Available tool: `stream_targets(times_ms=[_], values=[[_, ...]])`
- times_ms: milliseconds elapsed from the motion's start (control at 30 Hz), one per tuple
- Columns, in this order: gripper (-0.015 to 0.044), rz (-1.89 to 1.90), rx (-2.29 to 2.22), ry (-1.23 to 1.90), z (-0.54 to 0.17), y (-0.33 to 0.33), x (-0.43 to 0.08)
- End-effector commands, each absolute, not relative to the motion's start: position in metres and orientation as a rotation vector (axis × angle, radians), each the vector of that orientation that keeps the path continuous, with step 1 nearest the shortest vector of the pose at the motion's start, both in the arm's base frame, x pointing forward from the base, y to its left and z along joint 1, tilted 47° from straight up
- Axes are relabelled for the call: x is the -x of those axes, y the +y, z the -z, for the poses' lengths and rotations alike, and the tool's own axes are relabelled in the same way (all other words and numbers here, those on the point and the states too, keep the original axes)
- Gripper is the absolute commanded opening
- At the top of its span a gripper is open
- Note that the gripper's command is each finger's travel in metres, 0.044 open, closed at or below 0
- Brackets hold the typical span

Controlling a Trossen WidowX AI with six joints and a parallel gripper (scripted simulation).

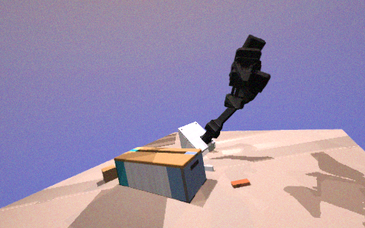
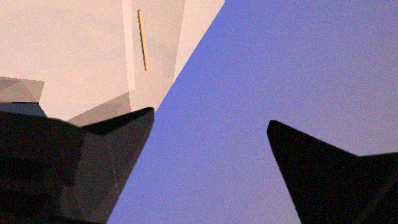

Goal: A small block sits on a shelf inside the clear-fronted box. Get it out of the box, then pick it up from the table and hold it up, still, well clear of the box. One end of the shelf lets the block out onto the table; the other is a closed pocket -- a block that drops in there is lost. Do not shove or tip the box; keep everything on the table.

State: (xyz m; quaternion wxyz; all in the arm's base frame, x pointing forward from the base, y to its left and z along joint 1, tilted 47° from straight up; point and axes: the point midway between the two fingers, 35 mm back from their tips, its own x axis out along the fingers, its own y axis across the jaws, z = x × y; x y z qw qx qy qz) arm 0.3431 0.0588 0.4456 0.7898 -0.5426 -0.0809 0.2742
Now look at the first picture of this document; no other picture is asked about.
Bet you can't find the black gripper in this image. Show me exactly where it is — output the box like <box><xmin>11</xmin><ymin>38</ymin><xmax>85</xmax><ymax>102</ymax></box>
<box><xmin>224</xmin><ymin>47</ymin><xmax>262</xmax><ymax>110</ymax></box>

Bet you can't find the small brown box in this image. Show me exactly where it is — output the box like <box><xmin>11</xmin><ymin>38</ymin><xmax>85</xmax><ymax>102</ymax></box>
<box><xmin>101</xmin><ymin>165</ymin><xmax>118</xmax><ymax>183</ymax></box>

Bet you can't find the small orange block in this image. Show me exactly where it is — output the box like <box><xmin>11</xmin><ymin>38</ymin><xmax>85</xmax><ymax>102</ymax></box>
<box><xmin>231</xmin><ymin>179</ymin><xmax>250</xmax><ymax>188</ymax></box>

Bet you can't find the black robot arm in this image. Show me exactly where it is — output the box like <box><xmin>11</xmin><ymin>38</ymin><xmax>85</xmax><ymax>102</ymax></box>
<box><xmin>200</xmin><ymin>34</ymin><xmax>271</xmax><ymax>144</ymax></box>

